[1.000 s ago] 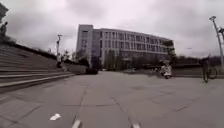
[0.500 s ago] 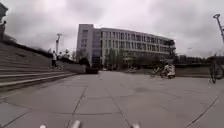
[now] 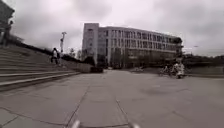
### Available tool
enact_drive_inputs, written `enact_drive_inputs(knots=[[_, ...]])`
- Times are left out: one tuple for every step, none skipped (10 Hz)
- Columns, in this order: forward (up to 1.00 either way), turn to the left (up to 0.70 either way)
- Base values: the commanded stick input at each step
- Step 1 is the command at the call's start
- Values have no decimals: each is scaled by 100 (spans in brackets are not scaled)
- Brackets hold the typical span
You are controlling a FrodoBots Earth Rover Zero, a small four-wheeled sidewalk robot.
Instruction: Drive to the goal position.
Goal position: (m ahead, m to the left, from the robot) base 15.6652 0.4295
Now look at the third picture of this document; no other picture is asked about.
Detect long low wall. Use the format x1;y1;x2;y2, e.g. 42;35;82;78
184;64;224;79

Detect distant dark trees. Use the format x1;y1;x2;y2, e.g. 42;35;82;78
182;53;224;67

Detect grey paved plaza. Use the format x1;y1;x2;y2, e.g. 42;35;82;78
0;69;224;128

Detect grey lamp post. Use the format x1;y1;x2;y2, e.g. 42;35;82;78
59;31;68;54

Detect grey stone stairway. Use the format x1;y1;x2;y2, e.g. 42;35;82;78
0;45;82;93

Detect person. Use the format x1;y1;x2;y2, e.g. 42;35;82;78
50;47;61;65

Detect large grey building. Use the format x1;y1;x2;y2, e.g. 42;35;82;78
81;22;184;69

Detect dark building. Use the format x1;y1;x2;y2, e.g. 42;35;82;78
0;0;16;46

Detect parked bicycles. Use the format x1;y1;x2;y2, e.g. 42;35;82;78
158;65;176;77

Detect row of trees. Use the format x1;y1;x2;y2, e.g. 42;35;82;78
79;47;174;70

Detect low grey wall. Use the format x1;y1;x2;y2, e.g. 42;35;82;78
63;59;94;74

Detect dark bush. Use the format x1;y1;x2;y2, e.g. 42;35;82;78
89;66;105;74

